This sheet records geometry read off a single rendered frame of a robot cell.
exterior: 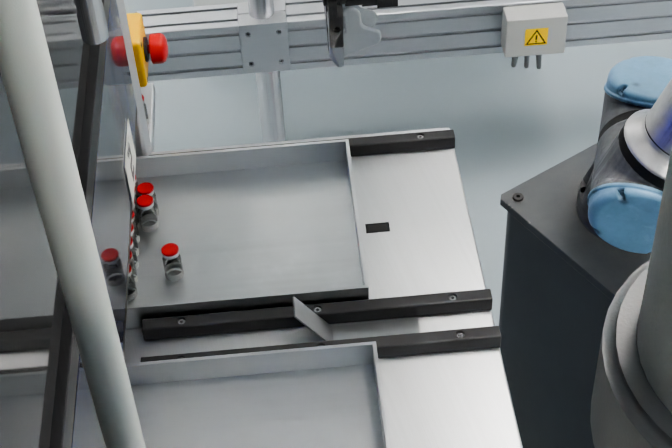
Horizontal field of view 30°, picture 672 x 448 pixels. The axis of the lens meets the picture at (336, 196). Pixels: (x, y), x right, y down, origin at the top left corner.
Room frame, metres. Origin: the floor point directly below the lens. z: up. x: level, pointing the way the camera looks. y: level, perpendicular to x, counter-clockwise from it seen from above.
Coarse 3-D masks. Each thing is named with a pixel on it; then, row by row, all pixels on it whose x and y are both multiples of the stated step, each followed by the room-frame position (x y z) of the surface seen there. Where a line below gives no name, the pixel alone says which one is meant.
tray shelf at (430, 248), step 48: (384, 192) 1.16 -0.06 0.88; (432, 192) 1.15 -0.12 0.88; (384, 240) 1.07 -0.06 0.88; (432, 240) 1.07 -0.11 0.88; (384, 288) 0.99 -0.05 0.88; (432, 288) 0.99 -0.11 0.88; (480, 288) 0.99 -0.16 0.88; (192, 336) 0.94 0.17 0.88; (240, 336) 0.93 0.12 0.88; (288, 336) 0.93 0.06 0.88; (384, 384) 0.85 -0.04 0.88; (432, 384) 0.85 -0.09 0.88; (480, 384) 0.85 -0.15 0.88; (432, 432) 0.79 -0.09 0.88; (480, 432) 0.78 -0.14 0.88
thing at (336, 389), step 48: (144, 384) 0.87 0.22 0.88; (192, 384) 0.87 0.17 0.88; (240, 384) 0.86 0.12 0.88; (288, 384) 0.86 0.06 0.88; (336, 384) 0.86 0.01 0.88; (144, 432) 0.81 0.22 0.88; (192, 432) 0.80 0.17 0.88; (240, 432) 0.80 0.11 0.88; (288, 432) 0.79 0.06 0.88; (336, 432) 0.79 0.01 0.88; (384, 432) 0.76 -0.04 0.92
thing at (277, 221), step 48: (288, 144) 1.22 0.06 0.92; (336, 144) 1.22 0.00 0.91; (192, 192) 1.18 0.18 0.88; (240, 192) 1.17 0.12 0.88; (288, 192) 1.17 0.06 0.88; (336, 192) 1.16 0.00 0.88; (144, 240) 1.09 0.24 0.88; (192, 240) 1.09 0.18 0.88; (240, 240) 1.08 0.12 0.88; (288, 240) 1.08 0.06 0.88; (336, 240) 1.08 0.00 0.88; (144, 288) 1.01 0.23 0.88; (192, 288) 1.01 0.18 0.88; (240, 288) 1.01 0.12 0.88; (288, 288) 1.00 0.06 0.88; (336, 288) 0.97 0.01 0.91
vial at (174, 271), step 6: (162, 258) 1.03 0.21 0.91; (168, 258) 1.02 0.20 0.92; (174, 258) 1.02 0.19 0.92; (180, 258) 1.03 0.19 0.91; (168, 264) 1.02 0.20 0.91; (174, 264) 1.02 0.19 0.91; (180, 264) 1.03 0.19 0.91; (168, 270) 1.02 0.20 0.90; (174, 270) 1.02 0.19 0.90; (180, 270) 1.03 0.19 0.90; (168, 276) 1.02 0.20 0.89; (174, 276) 1.02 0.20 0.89; (180, 276) 1.02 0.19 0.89
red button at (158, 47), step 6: (150, 36) 1.33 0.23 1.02; (156, 36) 1.33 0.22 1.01; (162, 36) 1.34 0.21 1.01; (150, 42) 1.32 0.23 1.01; (156, 42) 1.32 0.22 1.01; (162, 42) 1.33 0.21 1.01; (150, 48) 1.32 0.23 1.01; (156, 48) 1.32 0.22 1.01; (162, 48) 1.32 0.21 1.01; (150, 54) 1.32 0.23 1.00; (156, 54) 1.32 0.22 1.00; (162, 54) 1.32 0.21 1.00; (156, 60) 1.32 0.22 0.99; (162, 60) 1.32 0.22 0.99
